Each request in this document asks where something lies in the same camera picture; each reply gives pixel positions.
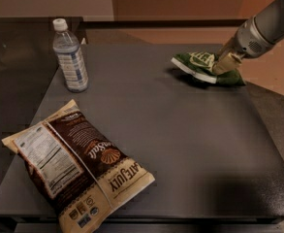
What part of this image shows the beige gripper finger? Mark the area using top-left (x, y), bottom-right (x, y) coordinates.
top-left (212, 51), bottom-right (242, 75)
top-left (217, 38), bottom-right (235, 56)

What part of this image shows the green jalapeno chip bag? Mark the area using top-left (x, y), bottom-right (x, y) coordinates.
top-left (172, 51), bottom-right (245, 86)

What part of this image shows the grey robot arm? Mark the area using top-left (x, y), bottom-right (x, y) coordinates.
top-left (212, 0), bottom-right (284, 75)

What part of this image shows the brown Late July chip bag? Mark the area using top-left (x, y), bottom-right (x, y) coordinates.
top-left (2, 101), bottom-right (155, 233)

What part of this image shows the clear plastic water bottle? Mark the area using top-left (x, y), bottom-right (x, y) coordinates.
top-left (52, 18), bottom-right (88, 92)

